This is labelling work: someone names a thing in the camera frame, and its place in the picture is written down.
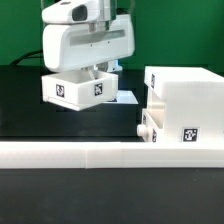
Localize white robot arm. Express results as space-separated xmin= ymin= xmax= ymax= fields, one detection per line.
xmin=42 ymin=0 xmax=135 ymax=75

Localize white front drawer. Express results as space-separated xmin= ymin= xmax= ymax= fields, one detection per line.
xmin=137 ymin=108 xmax=163 ymax=143

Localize white L-shaped fence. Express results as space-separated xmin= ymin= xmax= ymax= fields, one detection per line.
xmin=0 ymin=141 xmax=224 ymax=169

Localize black cable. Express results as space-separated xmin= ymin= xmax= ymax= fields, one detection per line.
xmin=9 ymin=49 xmax=44 ymax=66

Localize white drawer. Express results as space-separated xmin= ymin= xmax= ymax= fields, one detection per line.
xmin=137 ymin=108 xmax=163 ymax=143
xmin=42 ymin=70 xmax=118 ymax=111

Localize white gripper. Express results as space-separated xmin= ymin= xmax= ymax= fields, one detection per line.
xmin=43 ymin=14 xmax=135 ymax=80

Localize white marker sheet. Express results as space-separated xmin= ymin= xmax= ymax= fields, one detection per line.
xmin=110 ymin=90 xmax=138 ymax=105

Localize white drawer cabinet box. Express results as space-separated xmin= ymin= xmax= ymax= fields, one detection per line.
xmin=144 ymin=66 xmax=224 ymax=143

